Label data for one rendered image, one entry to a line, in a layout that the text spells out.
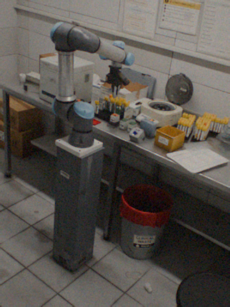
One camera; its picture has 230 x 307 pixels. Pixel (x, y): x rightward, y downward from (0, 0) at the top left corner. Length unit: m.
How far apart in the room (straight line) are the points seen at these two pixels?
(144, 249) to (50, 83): 1.34
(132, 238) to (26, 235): 0.79
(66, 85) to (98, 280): 1.28
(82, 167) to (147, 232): 0.73
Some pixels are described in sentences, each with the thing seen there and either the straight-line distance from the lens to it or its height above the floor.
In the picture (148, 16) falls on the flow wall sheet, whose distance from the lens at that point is 2.94.
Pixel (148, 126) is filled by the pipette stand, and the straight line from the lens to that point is 2.43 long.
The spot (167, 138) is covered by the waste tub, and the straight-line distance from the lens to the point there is 2.30.
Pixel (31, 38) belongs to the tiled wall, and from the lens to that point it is 3.86.
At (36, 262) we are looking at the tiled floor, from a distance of 2.74.
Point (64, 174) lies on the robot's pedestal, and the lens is 2.29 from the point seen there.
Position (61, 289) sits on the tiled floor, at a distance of 2.58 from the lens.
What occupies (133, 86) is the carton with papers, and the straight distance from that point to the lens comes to 3.02.
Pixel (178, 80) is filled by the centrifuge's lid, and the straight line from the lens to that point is 2.82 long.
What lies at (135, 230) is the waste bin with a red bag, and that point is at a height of 0.26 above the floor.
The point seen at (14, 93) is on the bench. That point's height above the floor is 0.85.
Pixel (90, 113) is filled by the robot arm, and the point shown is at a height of 1.11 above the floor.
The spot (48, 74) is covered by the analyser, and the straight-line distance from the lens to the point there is 2.78.
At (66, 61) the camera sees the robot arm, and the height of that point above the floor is 1.36.
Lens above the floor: 1.93
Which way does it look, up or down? 28 degrees down
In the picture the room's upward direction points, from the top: 7 degrees clockwise
